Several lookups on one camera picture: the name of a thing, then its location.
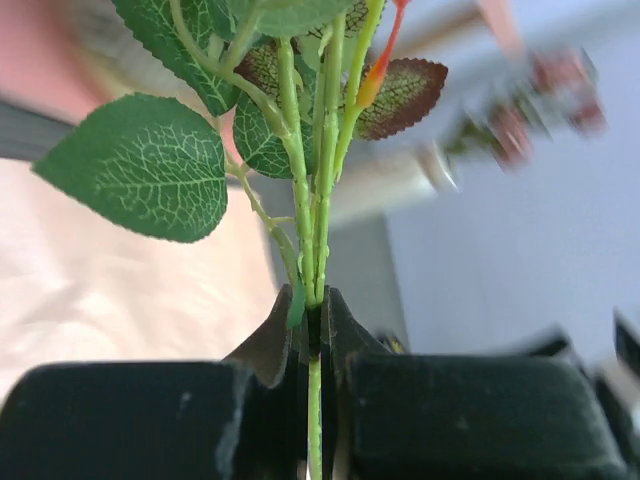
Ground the mauve pink flower bunch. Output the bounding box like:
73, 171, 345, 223
441, 48, 606, 170

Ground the peach and orange flower bunch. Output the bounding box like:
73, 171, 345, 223
33, 1, 448, 479

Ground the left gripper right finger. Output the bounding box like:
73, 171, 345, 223
322, 288, 630, 479

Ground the pink wrapping paper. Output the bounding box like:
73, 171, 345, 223
1, 159, 276, 391

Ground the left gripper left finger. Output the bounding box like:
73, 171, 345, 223
1, 287, 306, 480

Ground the white ribbed ceramic vase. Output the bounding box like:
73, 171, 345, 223
416, 141, 461, 193

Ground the black ribbon with gold text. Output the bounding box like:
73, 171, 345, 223
377, 333, 410, 354

